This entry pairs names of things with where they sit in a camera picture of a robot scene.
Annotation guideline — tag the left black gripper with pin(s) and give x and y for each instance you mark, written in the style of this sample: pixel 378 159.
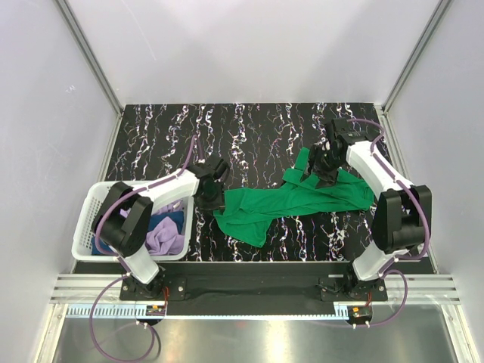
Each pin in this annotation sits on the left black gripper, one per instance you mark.
pixel 218 203

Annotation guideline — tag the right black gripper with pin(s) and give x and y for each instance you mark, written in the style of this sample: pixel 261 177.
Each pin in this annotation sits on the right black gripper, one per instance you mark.
pixel 327 179

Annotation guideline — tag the green t shirt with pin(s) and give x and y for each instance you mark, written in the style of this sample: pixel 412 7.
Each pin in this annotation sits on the green t shirt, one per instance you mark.
pixel 249 212

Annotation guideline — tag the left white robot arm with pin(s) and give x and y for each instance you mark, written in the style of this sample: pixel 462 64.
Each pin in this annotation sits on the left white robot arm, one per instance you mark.
pixel 121 224

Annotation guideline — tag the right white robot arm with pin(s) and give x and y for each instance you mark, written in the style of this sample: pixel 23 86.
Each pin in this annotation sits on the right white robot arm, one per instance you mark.
pixel 401 227

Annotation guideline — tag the dark blue t shirt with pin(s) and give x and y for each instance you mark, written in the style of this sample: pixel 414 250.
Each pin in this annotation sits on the dark blue t shirt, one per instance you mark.
pixel 170 220

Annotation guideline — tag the lilac t shirt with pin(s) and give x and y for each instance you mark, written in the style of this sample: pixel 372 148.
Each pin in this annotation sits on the lilac t shirt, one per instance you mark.
pixel 162 234

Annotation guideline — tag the left orange connector box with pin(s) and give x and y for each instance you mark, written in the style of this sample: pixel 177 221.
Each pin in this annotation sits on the left orange connector box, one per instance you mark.
pixel 156 310

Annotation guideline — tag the orange connector box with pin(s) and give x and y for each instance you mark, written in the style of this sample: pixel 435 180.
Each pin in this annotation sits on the orange connector box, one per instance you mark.
pixel 361 312
pixel 156 310

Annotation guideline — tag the white plastic laundry basket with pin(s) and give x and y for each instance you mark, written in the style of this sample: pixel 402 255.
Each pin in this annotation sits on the white plastic laundry basket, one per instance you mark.
pixel 82 238

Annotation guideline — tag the right orange connector box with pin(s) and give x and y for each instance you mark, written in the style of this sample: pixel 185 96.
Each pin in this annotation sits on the right orange connector box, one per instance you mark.
pixel 361 312

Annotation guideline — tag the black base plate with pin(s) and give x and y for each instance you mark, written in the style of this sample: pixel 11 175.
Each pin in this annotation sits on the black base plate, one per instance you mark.
pixel 243 289

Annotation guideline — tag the white slotted cable duct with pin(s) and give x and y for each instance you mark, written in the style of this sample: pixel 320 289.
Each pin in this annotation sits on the white slotted cable duct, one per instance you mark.
pixel 128 311

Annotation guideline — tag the aluminium front rail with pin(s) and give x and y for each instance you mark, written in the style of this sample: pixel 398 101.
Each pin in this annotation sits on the aluminium front rail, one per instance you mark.
pixel 419 289

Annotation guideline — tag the right aluminium frame post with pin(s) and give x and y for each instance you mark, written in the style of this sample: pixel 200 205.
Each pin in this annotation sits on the right aluminium frame post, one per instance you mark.
pixel 417 51

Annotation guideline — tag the aluminium frame post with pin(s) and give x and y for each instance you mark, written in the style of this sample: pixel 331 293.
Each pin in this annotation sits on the aluminium frame post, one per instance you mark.
pixel 417 51
pixel 82 42

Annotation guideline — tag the left aluminium frame post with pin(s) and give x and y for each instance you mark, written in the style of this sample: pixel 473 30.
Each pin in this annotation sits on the left aluminium frame post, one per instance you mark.
pixel 82 42

